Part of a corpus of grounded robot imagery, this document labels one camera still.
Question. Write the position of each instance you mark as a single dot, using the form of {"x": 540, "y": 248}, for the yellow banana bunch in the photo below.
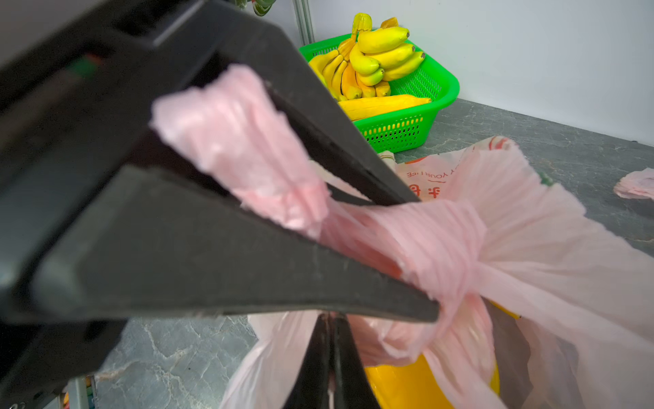
{"x": 358, "y": 72}
{"x": 409, "y": 386}

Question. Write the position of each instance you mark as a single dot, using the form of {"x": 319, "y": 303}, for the yellow banana bunch in basket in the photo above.
{"x": 358, "y": 72}

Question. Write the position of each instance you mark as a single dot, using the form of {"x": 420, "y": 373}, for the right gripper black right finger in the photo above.
{"x": 352, "y": 388}

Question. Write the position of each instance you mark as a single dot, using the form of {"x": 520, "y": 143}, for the printed pink plastic bag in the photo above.
{"x": 583, "y": 296}

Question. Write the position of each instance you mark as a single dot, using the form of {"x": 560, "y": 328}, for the green potted plant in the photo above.
{"x": 260, "y": 7}

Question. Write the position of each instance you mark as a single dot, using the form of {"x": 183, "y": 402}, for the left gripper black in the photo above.
{"x": 83, "y": 116}

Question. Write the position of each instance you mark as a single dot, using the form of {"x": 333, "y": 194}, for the green plastic basket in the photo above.
{"x": 405, "y": 129}

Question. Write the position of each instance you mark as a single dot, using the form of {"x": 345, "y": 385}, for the plain pink plastic bag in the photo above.
{"x": 636, "y": 185}

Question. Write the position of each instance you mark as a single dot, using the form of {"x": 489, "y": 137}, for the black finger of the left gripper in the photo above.
{"x": 153, "y": 245}
{"x": 326, "y": 132}

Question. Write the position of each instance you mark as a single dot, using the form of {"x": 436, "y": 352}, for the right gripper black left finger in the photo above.
{"x": 311, "y": 390}

